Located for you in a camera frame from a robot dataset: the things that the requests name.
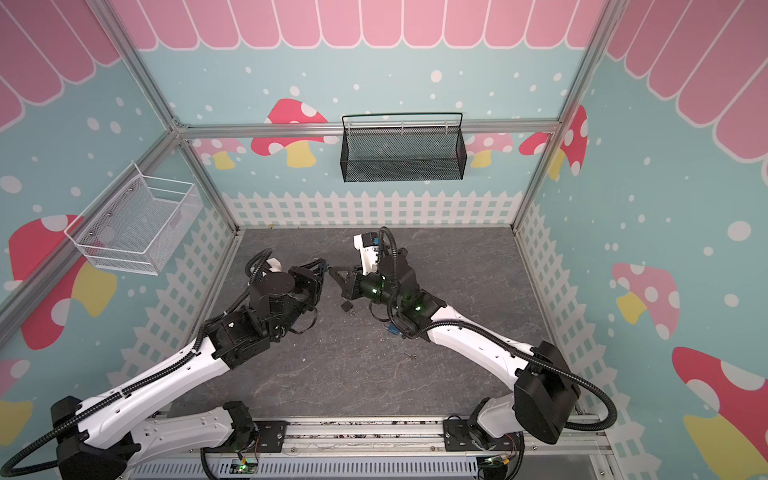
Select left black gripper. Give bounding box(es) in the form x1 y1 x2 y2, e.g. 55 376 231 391
274 260 329 339

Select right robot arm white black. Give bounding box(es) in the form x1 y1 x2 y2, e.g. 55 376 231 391
329 227 618 450

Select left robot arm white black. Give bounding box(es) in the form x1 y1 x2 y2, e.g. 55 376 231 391
1 249 328 479

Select black mesh wall basket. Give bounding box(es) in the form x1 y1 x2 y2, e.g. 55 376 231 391
340 112 468 183

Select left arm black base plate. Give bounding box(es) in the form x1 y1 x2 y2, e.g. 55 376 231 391
240 420 289 453

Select white wire wall basket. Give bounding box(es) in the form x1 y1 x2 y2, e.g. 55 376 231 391
64 164 204 276

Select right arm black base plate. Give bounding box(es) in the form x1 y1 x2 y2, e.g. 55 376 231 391
442 415 524 452

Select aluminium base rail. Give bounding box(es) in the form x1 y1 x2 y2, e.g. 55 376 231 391
113 416 619 463

